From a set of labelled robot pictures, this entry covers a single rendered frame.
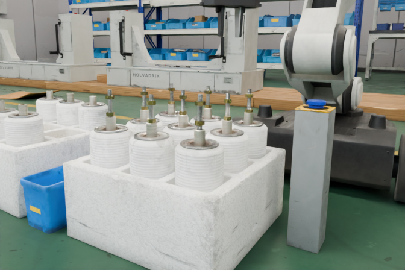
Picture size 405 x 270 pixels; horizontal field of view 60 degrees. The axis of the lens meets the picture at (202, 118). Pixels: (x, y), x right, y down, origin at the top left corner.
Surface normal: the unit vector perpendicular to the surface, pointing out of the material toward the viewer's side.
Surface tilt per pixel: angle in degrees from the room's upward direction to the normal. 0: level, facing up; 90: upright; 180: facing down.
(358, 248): 0
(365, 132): 45
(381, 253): 0
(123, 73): 90
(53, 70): 90
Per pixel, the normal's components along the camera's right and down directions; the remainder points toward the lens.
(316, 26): -0.31, -0.63
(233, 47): -0.47, 0.16
